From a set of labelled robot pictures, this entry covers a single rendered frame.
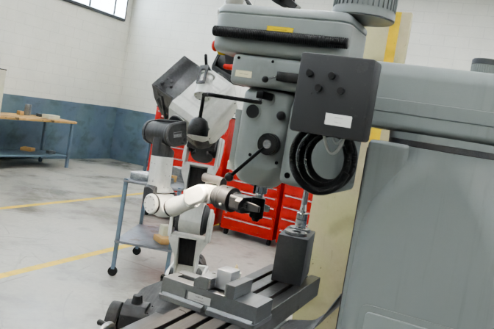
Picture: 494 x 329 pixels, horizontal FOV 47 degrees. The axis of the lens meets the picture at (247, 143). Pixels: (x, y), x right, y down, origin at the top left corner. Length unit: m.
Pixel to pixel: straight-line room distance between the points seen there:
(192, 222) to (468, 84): 1.44
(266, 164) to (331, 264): 1.96
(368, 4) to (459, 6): 9.36
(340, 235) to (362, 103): 2.27
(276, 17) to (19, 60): 9.67
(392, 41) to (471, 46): 7.39
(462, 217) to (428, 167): 0.16
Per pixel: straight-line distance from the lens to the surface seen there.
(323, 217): 3.69
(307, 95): 1.50
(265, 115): 1.84
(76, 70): 12.39
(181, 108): 2.30
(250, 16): 1.87
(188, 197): 2.09
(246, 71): 1.85
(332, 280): 3.73
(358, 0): 1.80
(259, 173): 1.85
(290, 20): 1.81
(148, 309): 2.73
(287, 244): 2.28
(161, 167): 2.25
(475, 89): 1.69
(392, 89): 1.72
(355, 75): 1.48
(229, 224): 7.16
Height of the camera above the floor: 1.54
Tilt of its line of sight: 3 degrees down
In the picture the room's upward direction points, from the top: 9 degrees clockwise
